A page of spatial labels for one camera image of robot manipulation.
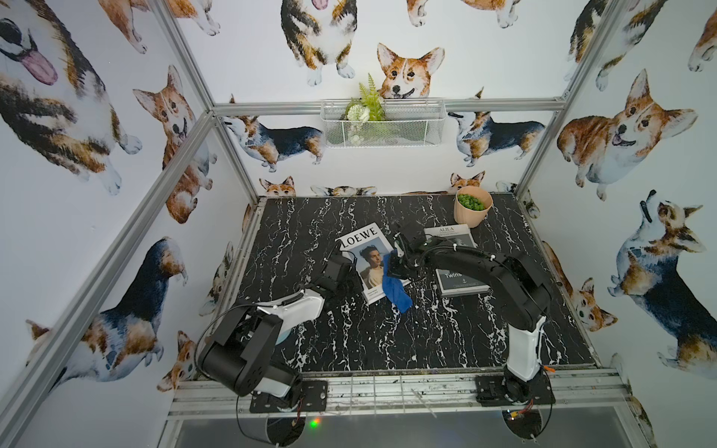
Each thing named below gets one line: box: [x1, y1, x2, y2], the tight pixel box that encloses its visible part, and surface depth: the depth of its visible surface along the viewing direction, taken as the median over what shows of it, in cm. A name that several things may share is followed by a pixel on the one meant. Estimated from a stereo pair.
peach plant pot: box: [453, 185, 493, 228], surface depth 106 cm
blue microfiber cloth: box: [381, 249, 414, 314], surface depth 91 cm
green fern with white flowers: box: [344, 72, 387, 125], surface depth 84 cm
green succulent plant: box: [457, 194, 486, 211], surface depth 106 cm
